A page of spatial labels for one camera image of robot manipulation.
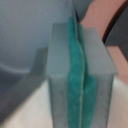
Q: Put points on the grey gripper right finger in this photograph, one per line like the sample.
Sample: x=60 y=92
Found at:
x=99 y=73

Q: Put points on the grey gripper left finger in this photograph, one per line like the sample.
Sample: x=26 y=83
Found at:
x=65 y=73

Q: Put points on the grey cooking pot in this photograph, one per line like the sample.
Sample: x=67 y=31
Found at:
x=25 y=26

